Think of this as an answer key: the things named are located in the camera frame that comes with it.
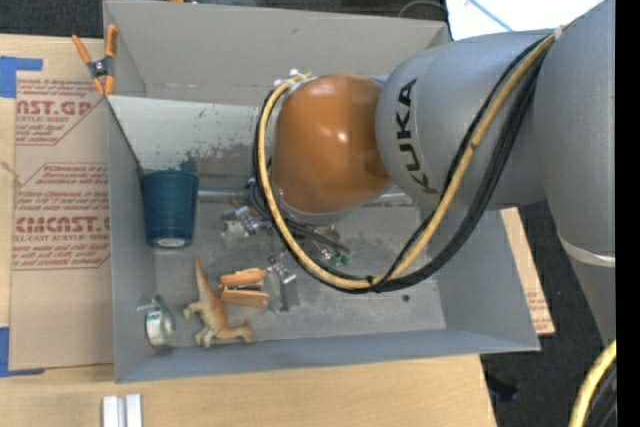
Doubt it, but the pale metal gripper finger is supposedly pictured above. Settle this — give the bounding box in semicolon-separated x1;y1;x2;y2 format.
221;206;274;238
267;256;302;314

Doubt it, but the orange stapler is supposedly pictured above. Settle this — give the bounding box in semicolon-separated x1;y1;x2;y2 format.
217;267;272;310

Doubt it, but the orange toy dinosaur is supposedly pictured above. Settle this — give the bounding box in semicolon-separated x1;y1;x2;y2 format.
182;256;254;349

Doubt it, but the dark blue plastic cup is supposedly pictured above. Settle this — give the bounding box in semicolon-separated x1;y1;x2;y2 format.
141;169;200;250

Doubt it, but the grey metal bin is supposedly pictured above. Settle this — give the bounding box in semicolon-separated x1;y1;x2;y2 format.
102;0;543;385

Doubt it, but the brown cardboard board red print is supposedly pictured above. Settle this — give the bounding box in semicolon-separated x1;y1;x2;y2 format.
0;33;556;374

